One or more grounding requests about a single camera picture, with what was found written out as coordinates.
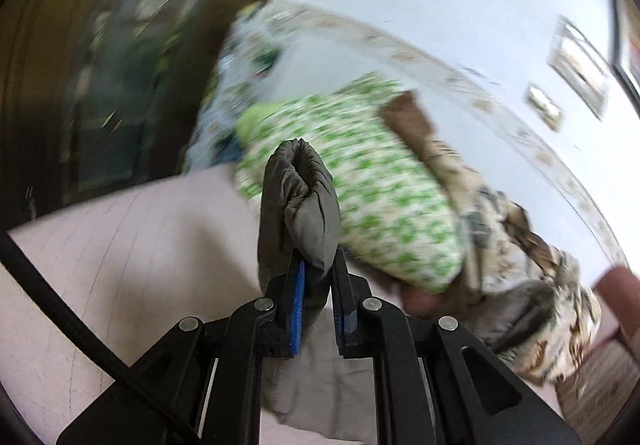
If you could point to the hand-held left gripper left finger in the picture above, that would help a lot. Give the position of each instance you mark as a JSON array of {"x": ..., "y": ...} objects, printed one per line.
[{"x": 298, "y": 305}]

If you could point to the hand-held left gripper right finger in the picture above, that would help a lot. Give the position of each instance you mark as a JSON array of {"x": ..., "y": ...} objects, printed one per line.
[{"x": 344, "y": 315}]

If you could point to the grey padded jacket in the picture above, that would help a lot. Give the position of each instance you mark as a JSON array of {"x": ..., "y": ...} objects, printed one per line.
[{"x": 305, "y": 205}]

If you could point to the green patterned pillow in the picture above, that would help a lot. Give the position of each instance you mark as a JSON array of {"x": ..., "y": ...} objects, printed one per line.
[{"x": 390, "y": 195}]

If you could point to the pink quilted bed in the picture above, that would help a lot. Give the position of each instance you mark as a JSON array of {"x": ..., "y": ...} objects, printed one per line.
[{"x": 150, "y": 250}]

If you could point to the leaf print blanket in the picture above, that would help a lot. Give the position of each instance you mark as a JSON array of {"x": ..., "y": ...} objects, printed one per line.
[{"x": 500, "y": 245}]

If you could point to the light blue printed cloth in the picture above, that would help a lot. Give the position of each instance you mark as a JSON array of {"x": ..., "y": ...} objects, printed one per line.
[{"x": 225, "y": 95}]

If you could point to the dark wooden cabinet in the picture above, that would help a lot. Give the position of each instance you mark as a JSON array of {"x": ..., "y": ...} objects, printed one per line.
[{"x": 100, "y": 100}]

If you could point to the small beige wall frame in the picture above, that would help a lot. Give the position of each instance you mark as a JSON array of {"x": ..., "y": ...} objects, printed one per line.
[{"x": 544, "y": 106}]

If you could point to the large wall picture frame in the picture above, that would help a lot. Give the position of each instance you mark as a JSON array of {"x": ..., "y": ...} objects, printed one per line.
[{"x": 580, "y": 65}]

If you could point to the dark framed wall picture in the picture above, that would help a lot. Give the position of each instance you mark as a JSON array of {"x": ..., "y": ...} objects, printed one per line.
[{"x": 627, "y": 35}]

